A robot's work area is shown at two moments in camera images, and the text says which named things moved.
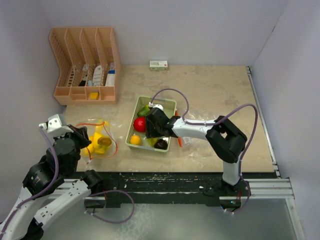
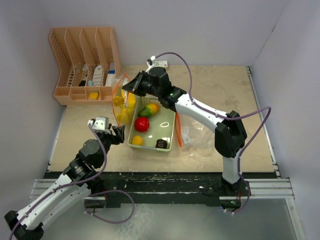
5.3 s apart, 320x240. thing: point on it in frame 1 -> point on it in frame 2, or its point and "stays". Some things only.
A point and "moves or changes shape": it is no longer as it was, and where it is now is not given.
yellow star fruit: [152, 141] -> [118, 101]
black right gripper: [150, 133] -> [135, 86]
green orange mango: [143, 111] stays
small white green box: [158, 65] stays
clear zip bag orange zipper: [104, 143] moves or changes shape
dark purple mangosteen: [161, 144] stays
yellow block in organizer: [94, 95] stays
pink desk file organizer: [88, 61] stays
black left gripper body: [81, 141] -> [107, 139]
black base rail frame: [173, 189] stays
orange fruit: [135, 140] stays
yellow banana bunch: [102, 129] moves or changes shape
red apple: [140, 124] stays
